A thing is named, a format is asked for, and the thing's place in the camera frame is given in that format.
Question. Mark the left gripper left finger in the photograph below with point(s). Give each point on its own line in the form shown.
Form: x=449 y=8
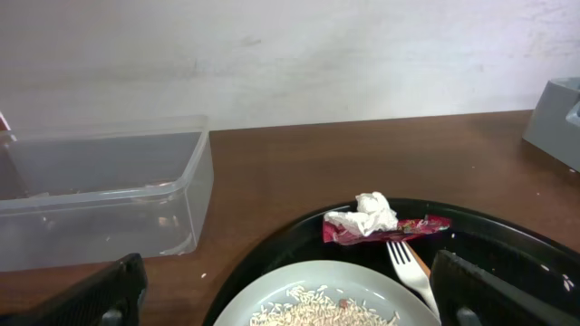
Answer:
x=113 y=296

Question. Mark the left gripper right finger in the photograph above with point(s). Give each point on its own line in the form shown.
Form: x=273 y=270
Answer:
x=468 y=295

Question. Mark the red snack wrapper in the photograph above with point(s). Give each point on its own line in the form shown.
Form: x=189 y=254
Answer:
x=407 y=229

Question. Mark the grey plate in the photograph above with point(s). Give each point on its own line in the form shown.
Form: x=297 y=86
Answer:
x=343 y=280

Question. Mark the white tissue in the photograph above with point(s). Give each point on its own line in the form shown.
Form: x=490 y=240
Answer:
x=373 y=214

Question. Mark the pile of rice and shells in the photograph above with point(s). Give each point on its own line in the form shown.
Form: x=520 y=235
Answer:
x=315 y=308

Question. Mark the grey dishwasher rack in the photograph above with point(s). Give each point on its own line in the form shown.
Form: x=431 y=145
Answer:
x=554 y=124

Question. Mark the wooden chopstick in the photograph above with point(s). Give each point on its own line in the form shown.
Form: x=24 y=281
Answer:
x=425 y=268

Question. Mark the white plastic fork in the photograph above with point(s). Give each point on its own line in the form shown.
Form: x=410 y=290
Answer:
x=411 y=274

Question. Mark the round black serving tray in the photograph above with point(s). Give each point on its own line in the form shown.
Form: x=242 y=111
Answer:
x=533 y=263

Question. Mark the clear plastic bin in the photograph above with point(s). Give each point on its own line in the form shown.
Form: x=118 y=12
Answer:
x=93 y=193

